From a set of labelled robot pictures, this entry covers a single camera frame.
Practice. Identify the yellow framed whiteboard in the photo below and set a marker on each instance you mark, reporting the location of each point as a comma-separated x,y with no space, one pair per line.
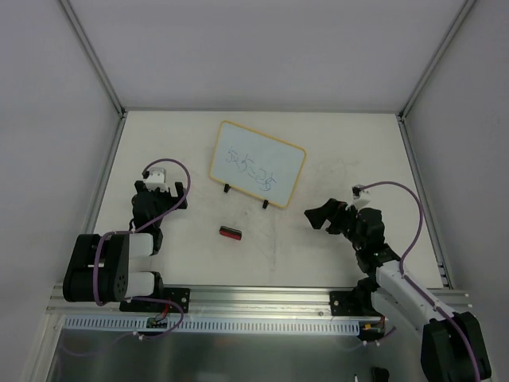
256,164

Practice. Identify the red black whiteboard eraser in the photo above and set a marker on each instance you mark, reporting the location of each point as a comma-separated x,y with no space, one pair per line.
232,233

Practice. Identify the black object bottom edge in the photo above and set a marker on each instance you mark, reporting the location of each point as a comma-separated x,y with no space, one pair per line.
379,374

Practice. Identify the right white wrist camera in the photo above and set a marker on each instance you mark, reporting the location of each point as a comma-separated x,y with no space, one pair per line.
361,197

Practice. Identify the aluminium mounting rail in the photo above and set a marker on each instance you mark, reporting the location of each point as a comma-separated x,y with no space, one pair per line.
247,302

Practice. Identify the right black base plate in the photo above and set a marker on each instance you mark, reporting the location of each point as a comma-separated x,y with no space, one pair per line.
351,303

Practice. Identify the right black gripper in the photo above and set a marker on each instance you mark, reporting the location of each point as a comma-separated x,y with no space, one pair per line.
339,217

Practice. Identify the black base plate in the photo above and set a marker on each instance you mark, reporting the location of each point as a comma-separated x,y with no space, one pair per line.
180,296
351,303

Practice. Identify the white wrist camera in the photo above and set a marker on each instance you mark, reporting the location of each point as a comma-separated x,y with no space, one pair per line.
361,197
155,178

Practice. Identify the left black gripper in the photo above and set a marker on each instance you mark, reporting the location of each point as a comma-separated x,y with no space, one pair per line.
180,194

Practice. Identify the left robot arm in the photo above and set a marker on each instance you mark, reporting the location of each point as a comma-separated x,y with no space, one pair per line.
99,267

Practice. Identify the white slotted cable duct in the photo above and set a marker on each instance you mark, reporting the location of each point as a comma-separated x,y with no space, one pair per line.
213,325

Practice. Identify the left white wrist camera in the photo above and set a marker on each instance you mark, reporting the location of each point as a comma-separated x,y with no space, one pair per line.
155,178

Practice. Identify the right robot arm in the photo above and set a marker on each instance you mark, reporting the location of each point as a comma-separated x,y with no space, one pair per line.
451,343

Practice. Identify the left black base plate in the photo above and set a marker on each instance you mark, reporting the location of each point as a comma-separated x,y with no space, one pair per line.
180,296

